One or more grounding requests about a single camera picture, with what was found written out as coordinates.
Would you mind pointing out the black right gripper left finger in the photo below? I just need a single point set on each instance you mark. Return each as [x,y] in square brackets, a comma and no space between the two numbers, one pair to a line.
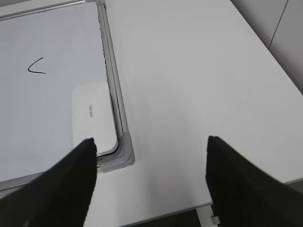
[60,197]

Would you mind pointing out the white whiteboard eraser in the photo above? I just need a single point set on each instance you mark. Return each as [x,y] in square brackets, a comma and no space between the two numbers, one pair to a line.
[92,117]

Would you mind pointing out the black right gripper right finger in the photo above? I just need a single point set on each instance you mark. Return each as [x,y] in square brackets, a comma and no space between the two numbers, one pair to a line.
[245,196]

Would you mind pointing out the white magnetic whiteboard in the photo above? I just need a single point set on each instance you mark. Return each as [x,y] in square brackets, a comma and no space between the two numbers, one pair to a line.
[45,53]

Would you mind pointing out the white table leg bracket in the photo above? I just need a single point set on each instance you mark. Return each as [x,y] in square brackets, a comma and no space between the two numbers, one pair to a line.
[207,217]

